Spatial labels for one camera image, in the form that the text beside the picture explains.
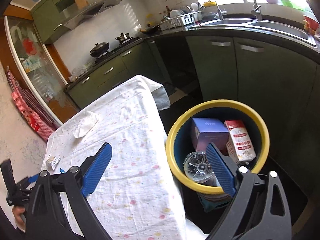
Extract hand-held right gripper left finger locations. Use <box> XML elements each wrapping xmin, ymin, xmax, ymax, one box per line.
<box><xmin>24</xmin><ymin>142</ymin><xmax>113</xmax><ymax>240</ymax></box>

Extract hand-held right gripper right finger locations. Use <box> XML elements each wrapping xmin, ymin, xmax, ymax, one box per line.
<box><xmin>205</xmin><ymin>142</ymin><xmax>293</xmax><ymax>240</ymax></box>

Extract white wrapper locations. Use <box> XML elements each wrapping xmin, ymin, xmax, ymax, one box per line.
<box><xmin>46</xmin><ymin>154</ymin><xmax>62</xmax><ymax>170</ymax></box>

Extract clear plastic bottle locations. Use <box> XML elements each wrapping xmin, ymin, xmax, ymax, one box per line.
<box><xmin>184</xmin><ymin>150</ymin><xmax>218</xmax><ymax>183</ymax></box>

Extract red and white carton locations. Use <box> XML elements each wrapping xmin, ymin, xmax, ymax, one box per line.
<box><xmin>223</xmin><ymin>119</ymin><xmax>257</xmax><ymax>164</ymax></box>

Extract purple cardboard box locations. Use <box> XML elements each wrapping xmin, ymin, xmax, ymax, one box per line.
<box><xmin>191</xmin><ymin>117</ymin><xmax>230</xmax><ymax>154</ymax></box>

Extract yellow-rimmed blue bin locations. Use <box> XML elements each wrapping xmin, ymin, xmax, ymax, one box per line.
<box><xmin>165</xmin><ymin>99</ymin><xmax>270</xmax><ymax>212</ymax></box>

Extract person's left hand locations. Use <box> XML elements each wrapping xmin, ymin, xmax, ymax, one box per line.
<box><xmin>11</xmin><ymin>206</ymin><xmax>26</xmax><ymax>233</ymax></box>

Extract white dotted tablecloth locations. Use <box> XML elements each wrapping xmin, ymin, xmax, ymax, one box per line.
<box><xmin>41</xmin><ymin>74</ymin><xmax>209</xmax><ymax>240</ymax></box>

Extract crumpled white tissue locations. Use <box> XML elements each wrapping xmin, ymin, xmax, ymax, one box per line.
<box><xmin>73</xmin><ymin>111</ymin><xmax>99</xmax><ymax>139</ymax></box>

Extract dark red gingham apron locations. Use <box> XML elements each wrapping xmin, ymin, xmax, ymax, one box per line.
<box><xmin>6</xmin><ymin>69</ymin><xmax>56</xmax><ymax>142</ymax></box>

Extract clear plastic bag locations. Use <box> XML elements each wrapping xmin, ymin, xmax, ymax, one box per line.
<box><xmin>69</xmin><ymin>66</ymin><xmax>88</xmax><ymax>82</ymax></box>

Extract green base cabinets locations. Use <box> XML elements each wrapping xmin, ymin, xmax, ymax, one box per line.
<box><xmin>66</xmin><ymin>36</ymin><xmax>320</xmax><ymax>198</ymax></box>

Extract frosted glass sliding door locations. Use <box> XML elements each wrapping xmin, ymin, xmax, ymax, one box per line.
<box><xmin>4</xmin><ymin>16</ymin><xmax>83</xmax><ymax>127</ymax></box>

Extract black lidded wok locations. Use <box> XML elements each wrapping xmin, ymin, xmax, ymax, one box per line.
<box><xmin>89</xmin><ymin>42</ymin><xmax>110</xmax><ymax>58</ymax></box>

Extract black gas stove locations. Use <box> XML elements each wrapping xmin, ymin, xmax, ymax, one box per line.
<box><xmin>94</xmin><ymin>36</ymin><xmax>142</xmax><ymax>58</ymax></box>

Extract small steel pot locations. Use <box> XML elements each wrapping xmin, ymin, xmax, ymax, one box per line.
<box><xmin>115</xmin><ymin>32</ymin><xmax>130</xmax><ymax>43</ymax></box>

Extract steel kitchen sink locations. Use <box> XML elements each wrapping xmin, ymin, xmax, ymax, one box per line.
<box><xmin>191</xmin><ymin>19</ymin><xmax>317</xmax><ymax>47</ymax></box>

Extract black frying pan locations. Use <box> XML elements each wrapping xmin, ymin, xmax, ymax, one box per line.
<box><xmin>139</xmin><ymin>24</ymin><xmax>160</xmax><ymax>34</ymax></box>

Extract green upper cabinets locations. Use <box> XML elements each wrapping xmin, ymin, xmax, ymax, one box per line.
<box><xmin>30</xmin><ymin>0</ymin><xmax>148</xmax><ymax>44</ymax></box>

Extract white dish rack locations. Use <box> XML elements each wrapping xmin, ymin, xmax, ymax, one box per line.
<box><xmin>160</xmin><ymin>9</ymin><xmax>203</xmax><ymax>30</ymax></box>

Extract small chrome faucet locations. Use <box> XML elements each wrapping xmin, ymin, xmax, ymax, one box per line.
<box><xmin>215</xmin><ymin>2</ymin><xmax>228</xmax><ymax>20</ymax></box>

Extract steel range hood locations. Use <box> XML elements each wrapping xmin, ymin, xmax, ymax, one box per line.
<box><xmin>62</xmin><ymin>0</ymin><xmax>125</xmax><ymax>30</ymax></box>

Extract tall chrome faucet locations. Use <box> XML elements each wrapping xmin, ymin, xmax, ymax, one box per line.
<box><xmin>251</xmin><ymin>0</ymin><xmax>263</xmax><ymax>22</ymax></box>

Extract red container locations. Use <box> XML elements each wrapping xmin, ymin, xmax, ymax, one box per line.
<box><xmin>304</xmin><ymin>15</ymin><xmax>319</xmax><ymax>33</ymax></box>

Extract green plastic container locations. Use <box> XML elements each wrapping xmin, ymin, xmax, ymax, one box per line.
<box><xmin>281</xmin><ymin>0</ymin><xmax>305</xmax><ymax>12</ymax></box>

